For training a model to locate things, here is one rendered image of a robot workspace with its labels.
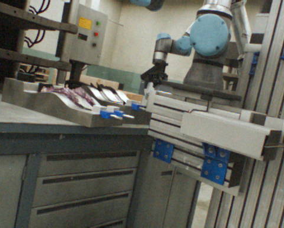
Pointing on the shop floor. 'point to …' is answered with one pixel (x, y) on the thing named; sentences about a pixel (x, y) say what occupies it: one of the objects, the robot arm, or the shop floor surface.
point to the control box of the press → (84, 39)
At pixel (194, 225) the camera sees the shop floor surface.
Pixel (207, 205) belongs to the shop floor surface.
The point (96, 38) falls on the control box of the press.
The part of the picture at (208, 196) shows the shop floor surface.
